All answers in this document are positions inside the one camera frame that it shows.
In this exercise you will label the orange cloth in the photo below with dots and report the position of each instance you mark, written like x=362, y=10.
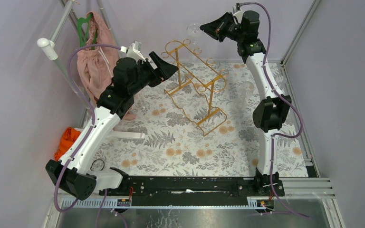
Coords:
x=67, y=139

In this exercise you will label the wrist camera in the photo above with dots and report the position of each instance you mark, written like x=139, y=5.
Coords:
x=133, y=51
x=239, y=9

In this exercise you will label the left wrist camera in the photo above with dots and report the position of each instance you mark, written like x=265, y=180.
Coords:
x=133, y=51

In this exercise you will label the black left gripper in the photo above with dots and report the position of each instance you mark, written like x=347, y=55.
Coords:
x=154, y=67

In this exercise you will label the floral tablecloth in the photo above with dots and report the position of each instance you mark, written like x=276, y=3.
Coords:
x=174, y=146

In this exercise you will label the green clothes hanger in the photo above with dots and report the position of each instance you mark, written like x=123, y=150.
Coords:
x=83, y=26

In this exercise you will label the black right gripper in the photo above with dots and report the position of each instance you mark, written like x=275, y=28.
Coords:
x=211, y=29

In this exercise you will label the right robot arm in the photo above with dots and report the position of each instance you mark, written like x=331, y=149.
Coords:
x=270, y=114

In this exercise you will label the gold wire wine glass rack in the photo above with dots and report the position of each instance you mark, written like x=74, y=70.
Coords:
x=187, y=77

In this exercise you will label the pink shorts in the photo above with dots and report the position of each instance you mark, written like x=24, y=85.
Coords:
x=95, y=64

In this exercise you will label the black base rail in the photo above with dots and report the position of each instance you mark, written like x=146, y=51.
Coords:
x=194, y=191

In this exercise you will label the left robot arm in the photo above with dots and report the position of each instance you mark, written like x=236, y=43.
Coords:
x=72, y=173

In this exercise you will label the silver clothes rail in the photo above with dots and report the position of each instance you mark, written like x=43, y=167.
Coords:
x=53, y=49

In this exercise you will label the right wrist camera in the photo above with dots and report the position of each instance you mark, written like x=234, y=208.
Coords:
x=239, y=9

